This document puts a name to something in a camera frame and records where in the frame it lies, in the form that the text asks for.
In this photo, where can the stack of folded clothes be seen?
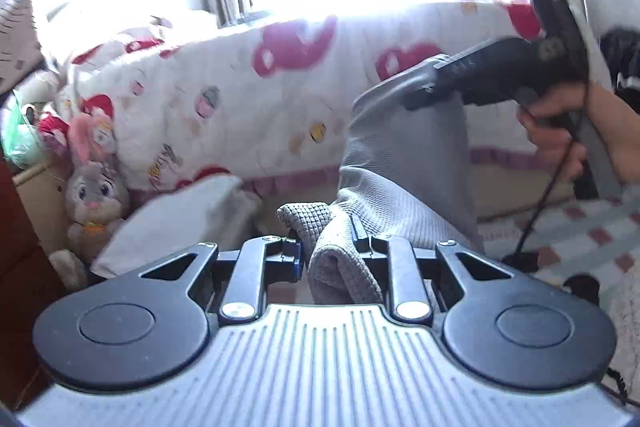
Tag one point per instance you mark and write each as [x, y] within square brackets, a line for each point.
[175, 227]

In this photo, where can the grey rabbit plush toy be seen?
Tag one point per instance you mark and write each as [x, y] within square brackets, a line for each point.
[95, 192]

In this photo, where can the pile of dark clothes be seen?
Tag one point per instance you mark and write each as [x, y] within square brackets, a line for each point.
[622, 52]

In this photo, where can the printed bear quilt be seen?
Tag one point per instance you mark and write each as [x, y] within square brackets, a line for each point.
[225, 107]

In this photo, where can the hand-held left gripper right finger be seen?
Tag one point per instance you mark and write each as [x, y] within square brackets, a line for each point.
[356, 232]

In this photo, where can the person's fluffy white clothing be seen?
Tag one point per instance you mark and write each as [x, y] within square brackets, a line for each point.
[625, 332]

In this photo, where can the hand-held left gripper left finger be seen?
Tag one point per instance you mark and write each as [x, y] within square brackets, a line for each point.
[295, 257]

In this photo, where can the grey knit garment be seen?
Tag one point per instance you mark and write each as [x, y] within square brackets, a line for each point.
[400, 157]

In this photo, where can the beige bedside cabinet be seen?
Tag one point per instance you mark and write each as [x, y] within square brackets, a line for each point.
[40, 202]

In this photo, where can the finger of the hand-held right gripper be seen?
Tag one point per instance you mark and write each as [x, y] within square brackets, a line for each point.
[420, 94]

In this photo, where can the green plastic bag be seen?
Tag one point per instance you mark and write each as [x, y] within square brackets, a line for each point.
[20, 142]

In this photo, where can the person's right forearm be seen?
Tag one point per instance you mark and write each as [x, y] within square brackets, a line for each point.
[620, 137]

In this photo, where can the beige bed base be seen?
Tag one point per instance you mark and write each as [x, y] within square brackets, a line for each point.
[505, 192]

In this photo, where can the person's right hand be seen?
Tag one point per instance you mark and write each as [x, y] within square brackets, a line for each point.
[550, 142]

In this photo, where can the red-brown wooden drawer cabinet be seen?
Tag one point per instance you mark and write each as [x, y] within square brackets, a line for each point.
[20, 282]

